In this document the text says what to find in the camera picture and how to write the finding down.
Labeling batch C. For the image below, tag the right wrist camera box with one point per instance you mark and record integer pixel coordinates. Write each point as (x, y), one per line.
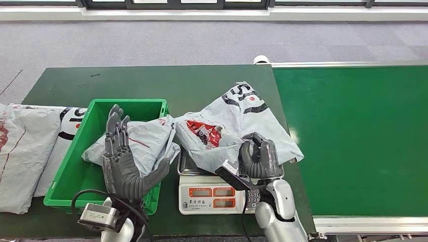
(234, 177)

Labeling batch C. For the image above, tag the white conveyor roller cap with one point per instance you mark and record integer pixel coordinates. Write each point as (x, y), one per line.
(261, 59)

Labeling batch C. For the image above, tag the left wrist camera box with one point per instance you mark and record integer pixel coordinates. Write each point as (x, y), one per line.
(98, 215)

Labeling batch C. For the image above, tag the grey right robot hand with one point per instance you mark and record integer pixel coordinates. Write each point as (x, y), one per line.
(267, 160)

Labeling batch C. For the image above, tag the large grey parcel red print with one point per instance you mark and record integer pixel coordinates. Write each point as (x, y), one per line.
(26, 150)

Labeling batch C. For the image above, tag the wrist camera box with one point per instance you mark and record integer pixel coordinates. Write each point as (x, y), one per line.
(234, 177)
(98, 215)

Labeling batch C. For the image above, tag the white window sill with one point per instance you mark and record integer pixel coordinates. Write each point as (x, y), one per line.
(214, 14)

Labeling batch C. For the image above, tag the grey parcel black red print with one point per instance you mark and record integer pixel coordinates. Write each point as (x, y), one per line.
(234, 113)

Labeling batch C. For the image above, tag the grey parcel thin red line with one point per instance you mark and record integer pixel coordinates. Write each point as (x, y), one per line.
(147, 140)

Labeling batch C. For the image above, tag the green plastic crate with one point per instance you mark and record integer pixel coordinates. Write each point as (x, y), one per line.
(83, 180)

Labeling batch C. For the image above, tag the green conveyor belt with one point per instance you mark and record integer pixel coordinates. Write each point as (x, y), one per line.
(351, 133)

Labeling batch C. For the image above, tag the white scale with steel tray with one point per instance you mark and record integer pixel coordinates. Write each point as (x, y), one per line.
(207, 180)

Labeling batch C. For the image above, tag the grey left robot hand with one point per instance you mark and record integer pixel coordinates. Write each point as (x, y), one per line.
(123, 177)

